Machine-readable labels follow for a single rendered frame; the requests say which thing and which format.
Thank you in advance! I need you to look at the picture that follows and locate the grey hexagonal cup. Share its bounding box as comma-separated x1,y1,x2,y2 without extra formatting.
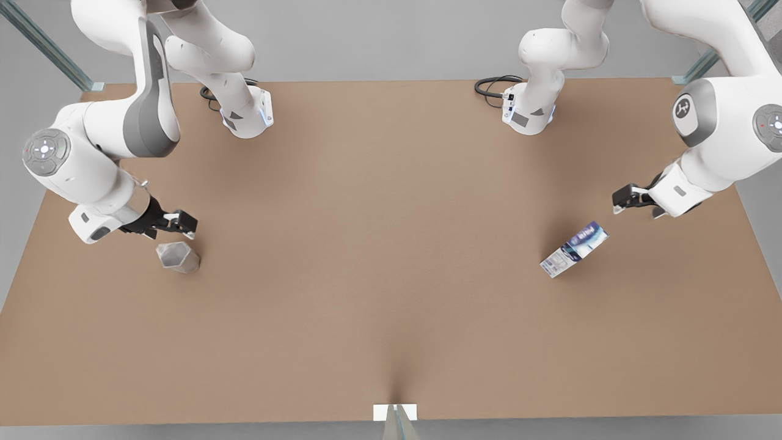
156,241,201,274

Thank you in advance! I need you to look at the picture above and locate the white and blue toothpaste box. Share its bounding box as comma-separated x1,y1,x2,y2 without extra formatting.
540,221,610,279

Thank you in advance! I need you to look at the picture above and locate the black cable loop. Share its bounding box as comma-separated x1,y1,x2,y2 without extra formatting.
200,78,260,114
475,75,525,109

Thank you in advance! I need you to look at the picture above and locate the silver frame post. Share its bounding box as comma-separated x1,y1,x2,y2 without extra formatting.
373,404,418,440
671,0,782,86
0,0,105,92

